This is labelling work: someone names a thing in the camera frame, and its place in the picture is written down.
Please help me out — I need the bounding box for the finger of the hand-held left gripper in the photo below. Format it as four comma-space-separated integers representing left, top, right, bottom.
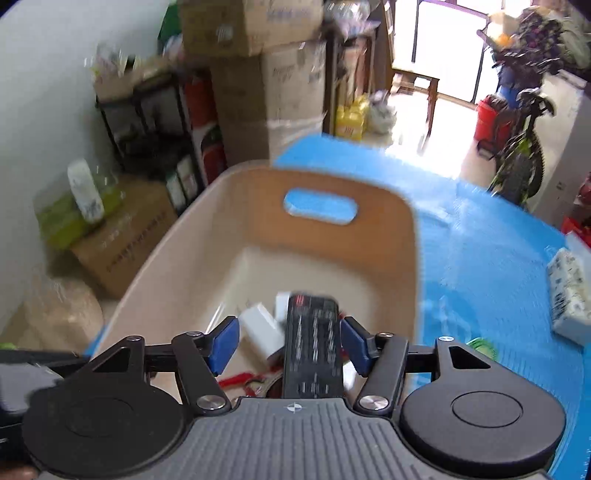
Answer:
0, 349, 90, 370

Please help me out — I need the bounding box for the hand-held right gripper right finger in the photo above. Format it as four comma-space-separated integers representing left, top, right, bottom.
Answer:
339, 316, 493, 414

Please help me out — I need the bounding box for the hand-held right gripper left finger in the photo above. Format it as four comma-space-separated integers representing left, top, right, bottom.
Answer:
85, 316, 241, 414

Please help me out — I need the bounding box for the black remote control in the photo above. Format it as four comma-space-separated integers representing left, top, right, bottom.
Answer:
281, 291, 347, 400

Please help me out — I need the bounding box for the beige plastic basket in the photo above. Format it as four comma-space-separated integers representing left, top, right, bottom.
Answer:
95, 159, 422, 403

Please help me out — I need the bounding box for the clear sack of grain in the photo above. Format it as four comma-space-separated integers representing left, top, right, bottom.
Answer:
22, 274, 105, 352

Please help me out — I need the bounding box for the green round lid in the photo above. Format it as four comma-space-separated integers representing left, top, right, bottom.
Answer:
466, 337, 502, 361

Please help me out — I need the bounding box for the low brown cardboard box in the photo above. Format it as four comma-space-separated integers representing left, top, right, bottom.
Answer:
71, 178, 179, 299

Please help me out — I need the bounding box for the green plastic container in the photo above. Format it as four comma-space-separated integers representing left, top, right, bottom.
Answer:
34, 182, 123, 251

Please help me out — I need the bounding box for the blue silicone mat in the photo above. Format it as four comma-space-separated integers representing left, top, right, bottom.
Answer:
88, 134, 591, 480

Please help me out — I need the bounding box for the white printed bottle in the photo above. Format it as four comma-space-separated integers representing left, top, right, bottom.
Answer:
67, 159, 105, 225

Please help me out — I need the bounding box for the patterned tissue box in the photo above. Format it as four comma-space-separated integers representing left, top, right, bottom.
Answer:
547, 247, 591, 347

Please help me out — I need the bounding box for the yellow plastic jug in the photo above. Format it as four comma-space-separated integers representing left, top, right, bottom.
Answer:
335, 95, 370, 140

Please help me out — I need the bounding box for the red fire extinguisher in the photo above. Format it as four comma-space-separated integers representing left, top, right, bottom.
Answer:
184, 74, 228, 182

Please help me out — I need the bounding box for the white plastic bag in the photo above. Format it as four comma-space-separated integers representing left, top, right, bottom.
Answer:
369, 91, 398, 136

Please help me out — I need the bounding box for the black metal shelf rack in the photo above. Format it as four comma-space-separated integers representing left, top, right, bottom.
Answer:
95, 69, 206, 188

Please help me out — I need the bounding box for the large pale cardboard box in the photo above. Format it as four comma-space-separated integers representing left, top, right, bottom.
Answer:
210, 39, 327, 168

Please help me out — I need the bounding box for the green and black bicycle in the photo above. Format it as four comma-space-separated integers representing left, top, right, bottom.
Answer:
478, 9, 562, 209

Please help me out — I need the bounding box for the red bucket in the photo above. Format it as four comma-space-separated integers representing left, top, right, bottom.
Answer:
475, 95, 509, 154

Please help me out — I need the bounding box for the wooden chair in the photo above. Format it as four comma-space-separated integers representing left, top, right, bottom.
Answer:
381, 0, 442, 137

